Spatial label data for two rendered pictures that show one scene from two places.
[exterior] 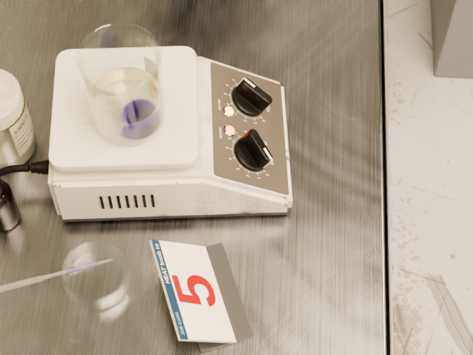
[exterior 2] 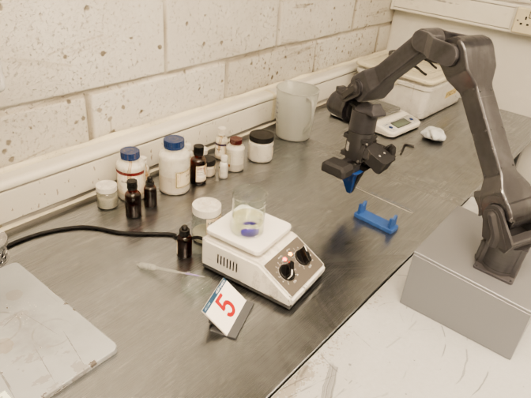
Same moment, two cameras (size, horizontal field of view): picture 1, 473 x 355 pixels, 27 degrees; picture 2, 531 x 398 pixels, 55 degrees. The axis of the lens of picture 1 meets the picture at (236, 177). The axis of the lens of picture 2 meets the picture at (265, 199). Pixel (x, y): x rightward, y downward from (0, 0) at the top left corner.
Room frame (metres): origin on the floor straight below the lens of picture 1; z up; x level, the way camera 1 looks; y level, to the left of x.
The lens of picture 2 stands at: (-0.18, -0.35, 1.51)
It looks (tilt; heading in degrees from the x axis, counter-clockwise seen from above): 30 degrees down; 33
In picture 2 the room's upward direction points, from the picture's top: 6 degrees clockwise
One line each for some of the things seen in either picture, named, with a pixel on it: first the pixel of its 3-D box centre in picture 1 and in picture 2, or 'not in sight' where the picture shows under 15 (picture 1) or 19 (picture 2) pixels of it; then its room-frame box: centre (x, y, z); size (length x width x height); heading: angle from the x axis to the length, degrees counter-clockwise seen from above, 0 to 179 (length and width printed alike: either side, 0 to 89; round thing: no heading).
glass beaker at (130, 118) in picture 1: (123, 92); (247, 213); (0.46, 0.09, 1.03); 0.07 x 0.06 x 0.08; 177
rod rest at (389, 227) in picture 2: not in sight; (376, 215); (0.79, -0.04, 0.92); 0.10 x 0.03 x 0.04; 83
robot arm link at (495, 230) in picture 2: not in sight; (513, 223); (0.62, -0.31, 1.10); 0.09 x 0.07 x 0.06; 154
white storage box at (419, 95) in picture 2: not in sight; (411, 81); (1.70, 0.24, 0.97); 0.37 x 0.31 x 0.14; 174
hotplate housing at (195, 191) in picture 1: (160, 135); (259, 252); (0.48, 0.07, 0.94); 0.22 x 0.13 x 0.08; 92
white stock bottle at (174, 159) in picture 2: not in sight; (174, 163); (0.59, 0.40, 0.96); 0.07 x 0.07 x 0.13
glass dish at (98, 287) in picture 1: (96, 275); (196, 283); (0.36, 0.12, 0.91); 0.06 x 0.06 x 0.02
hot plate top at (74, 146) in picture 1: (125, 106); (250, 228); (0.48, 0.09, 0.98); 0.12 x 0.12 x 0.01; 2
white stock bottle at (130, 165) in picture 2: not in sight; (130, 173); (0.51, 0.45, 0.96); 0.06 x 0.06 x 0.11
